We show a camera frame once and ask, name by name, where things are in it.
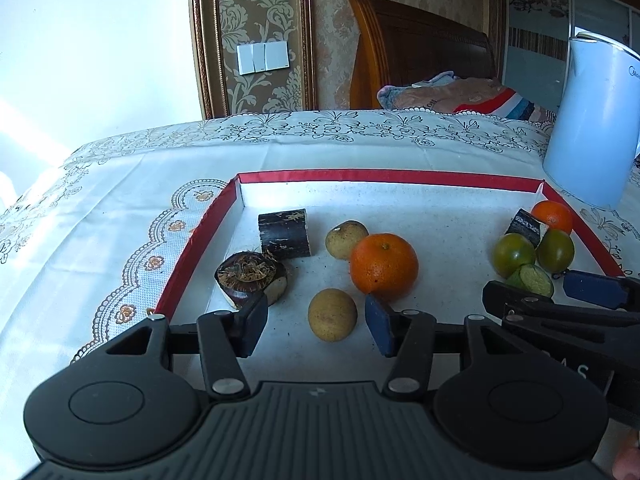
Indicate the pink crumpled blanket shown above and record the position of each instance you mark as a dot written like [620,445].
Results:
[450,95]

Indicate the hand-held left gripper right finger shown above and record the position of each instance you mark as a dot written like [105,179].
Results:
[379,325]

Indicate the wooden bed headboard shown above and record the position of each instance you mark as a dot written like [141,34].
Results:
[415,45]

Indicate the yellowish green tomato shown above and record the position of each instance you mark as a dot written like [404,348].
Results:
[512,255]

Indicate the white electric kettle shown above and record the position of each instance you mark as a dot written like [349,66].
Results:
[590,135]

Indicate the gold framed wallpaper panel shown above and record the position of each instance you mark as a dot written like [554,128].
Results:
[260,0]

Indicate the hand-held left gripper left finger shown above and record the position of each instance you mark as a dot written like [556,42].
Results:
[252,325]

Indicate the dark water chestnut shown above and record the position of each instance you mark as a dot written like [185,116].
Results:
[247,277]

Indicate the large tangerine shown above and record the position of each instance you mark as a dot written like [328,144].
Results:
[384,267]

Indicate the dark sugarcane piece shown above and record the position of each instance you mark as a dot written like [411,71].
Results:
[525,225]
[282,235]

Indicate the striped pillow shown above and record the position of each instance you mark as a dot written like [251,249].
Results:
[510,105]

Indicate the green cucumber piece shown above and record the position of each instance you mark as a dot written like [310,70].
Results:
[532,280]

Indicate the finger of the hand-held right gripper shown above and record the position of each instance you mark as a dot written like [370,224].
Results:
[510,297]
[595,287]

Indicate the brown longan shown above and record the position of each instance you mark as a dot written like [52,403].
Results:
[332,315]
[342,240]

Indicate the small tangerine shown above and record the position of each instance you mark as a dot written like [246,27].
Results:
[554,214]

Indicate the white wall light switch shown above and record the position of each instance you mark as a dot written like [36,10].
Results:
[262,57]

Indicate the red cardboard tray box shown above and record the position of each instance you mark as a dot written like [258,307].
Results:
[440,220]

